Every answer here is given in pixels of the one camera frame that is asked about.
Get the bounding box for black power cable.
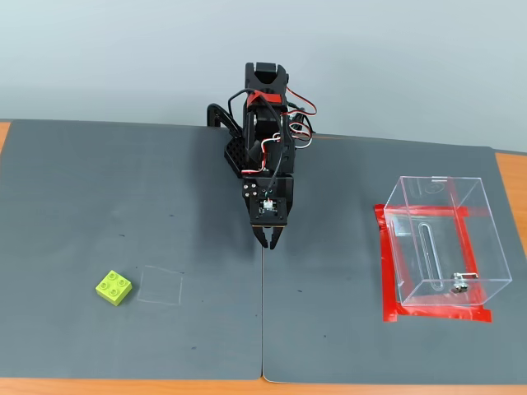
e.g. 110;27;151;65
287;110;316;148

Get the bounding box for gray table mat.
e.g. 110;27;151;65
0;118;264;382
261;133;527;386

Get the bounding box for red tape frame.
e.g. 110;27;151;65
373;203;494;324

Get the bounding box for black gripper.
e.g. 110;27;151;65
240;174;296;250

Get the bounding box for red white arm servo wire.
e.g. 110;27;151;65
285;86;319;119

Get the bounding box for red tape band on arm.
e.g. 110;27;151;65
246;91;283;105

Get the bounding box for green lego block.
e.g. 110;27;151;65
95;269;133;308

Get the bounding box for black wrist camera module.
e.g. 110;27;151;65
250;196;288;230

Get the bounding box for red white wrist servo wire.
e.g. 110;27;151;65
241;132;283;174

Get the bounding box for transparent acrylic box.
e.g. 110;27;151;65
383;175;513;308

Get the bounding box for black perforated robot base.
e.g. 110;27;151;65
222;137;297;179

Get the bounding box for small metal box latch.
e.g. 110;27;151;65
450;272;479;295

